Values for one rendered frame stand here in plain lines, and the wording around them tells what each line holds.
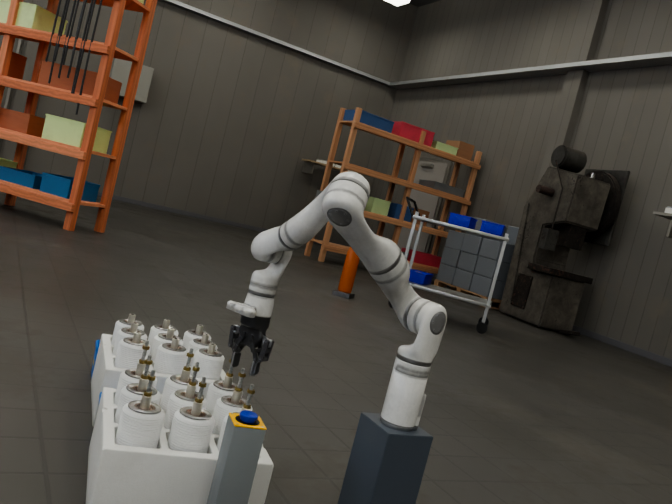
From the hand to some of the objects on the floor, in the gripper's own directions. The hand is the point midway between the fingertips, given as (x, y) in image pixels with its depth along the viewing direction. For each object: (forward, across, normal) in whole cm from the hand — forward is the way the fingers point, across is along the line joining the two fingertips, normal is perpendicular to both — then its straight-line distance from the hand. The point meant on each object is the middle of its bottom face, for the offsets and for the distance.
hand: (244, 365), depth 166 cm
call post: (+35, -22, +20) cm, 46 cm away
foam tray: (+35, +7, +11) cm, 37 cm away
